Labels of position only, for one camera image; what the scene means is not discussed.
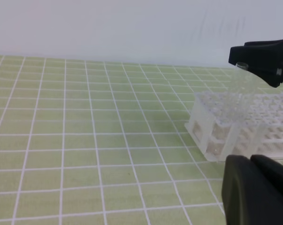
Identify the white plastic test tube rack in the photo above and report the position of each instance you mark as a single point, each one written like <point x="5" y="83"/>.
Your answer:
<point x="220" y="128"/>

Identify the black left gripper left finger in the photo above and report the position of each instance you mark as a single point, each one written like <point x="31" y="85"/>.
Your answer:
<point x="236" y="189"/>

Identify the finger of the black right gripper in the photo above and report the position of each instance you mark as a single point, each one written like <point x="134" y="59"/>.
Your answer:
<point x="258" y="53"/>
<point x="268" y="68"/>

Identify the clear test tube in rack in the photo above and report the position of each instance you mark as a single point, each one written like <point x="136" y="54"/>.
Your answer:
<point x="235" y="93"/>

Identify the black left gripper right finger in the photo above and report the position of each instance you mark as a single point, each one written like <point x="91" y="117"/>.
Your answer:
<point x="266" y="182"/>

